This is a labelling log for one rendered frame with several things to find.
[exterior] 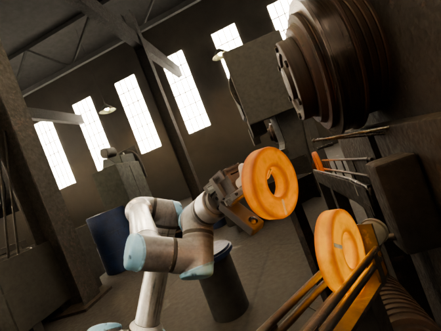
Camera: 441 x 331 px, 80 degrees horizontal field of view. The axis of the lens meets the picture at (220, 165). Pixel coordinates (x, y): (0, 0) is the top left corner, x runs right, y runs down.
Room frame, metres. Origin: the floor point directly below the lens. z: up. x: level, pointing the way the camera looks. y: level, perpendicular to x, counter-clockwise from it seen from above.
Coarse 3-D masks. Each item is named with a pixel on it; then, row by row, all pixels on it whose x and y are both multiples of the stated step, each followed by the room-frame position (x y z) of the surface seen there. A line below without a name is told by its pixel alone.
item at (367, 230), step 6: (360, 228) 0.54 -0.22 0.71; (366, 228) 0.53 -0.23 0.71; (372, 228) 0.52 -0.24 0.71; (360, 234) 0.54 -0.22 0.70; (366, 234) 0.53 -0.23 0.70; (372, 234) 0.52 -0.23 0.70; (366, 240) 0.53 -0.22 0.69; (372, 240) 0.52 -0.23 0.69; (366, 246) 0.53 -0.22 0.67; (372, 246) 0.53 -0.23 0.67; (378, 246) 0.52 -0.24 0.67; (366, 252) 0.54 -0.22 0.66; (378, 252) 0.52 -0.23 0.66; (384, 264) 0.52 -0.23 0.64; (384, 270) 0.52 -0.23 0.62
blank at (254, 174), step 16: (256, 160) 0.52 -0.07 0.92; (272, 160) 0.55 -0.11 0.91; (288, 160) 0.59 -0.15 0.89; (256, 176) 0.51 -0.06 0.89; (288, 176) 0.58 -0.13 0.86; (256, 192) 0.50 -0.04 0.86; (288, 192) 0.56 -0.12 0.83; (256, 208) 0.51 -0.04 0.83; (272, 208) 0.52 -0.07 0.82; (288, 208) 0.55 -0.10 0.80
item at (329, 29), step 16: (304, 0) 0.77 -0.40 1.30; (320, 0) 0.72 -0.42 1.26; (304, 16) 0.75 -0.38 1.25; (320, 16) 0.70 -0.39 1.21; (336, 16) 0.68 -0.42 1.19; (320, 32) 0.68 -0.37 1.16; (336, 32) 0.68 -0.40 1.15; (336, 48) 0.68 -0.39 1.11; (352, 48) 0.67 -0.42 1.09; (336, 64) 0.67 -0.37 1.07; (352, 64) 0.68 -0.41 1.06; (336, 80) 0.69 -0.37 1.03; (352, 80) 0.69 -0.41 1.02; (336, 96) 0.74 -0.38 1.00; (352, 96) 0.72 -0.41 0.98; (352, 112) 0.76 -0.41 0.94; (336, 128) 0.88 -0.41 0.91
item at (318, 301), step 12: (300, 180) 1.34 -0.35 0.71; (312, 180) 1.36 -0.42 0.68; (300, 192) 1.32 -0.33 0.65; (312, 192) 1.35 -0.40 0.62; (300, 204) 1.41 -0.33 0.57; (300, 216) 1.40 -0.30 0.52; (300, 228) 1.40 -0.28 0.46; (300, 240) 1.44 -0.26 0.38; (312, 240) 1.41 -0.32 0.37; (312, 252) 1.40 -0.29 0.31; (312, 264) 1.41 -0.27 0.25; (324, 300) 1.43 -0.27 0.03
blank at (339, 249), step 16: (320, 224) 0.47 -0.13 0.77; (336, 224) 0.47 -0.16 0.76; (352, 224) 0.52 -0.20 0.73; (320, 240) 0.45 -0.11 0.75; (336, 240) 0.45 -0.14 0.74; (352, 240) 0.51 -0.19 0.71; (320, 256) 0.44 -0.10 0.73; (336, 256) 0.43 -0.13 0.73; (352, 256) 0.50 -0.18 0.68; (336, 272) 0.43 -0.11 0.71; (336, 288) 0.44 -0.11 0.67
